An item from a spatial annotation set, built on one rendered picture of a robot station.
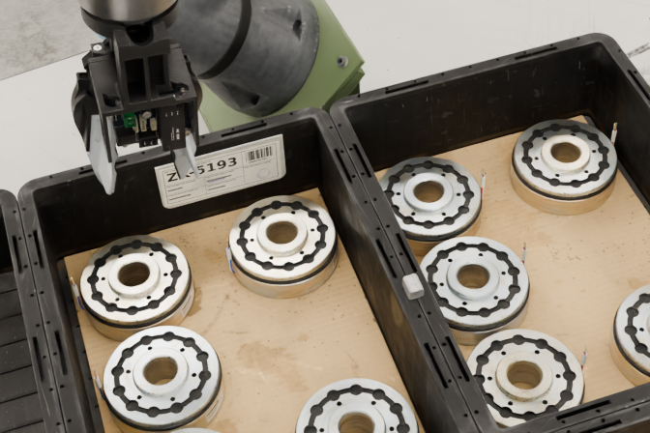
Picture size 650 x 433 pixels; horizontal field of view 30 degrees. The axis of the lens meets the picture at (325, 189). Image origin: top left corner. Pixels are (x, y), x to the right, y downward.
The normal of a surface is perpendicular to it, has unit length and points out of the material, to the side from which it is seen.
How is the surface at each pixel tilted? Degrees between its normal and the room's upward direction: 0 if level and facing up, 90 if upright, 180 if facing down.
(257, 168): 90
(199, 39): 82
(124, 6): 89
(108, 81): 5
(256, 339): 0
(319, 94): 46
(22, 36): 0
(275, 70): 69
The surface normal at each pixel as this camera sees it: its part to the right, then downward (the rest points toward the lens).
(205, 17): 0.65, 0.40
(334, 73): -0.69, -0.24
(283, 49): 0.39, 0.17
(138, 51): 0.29, 0.71
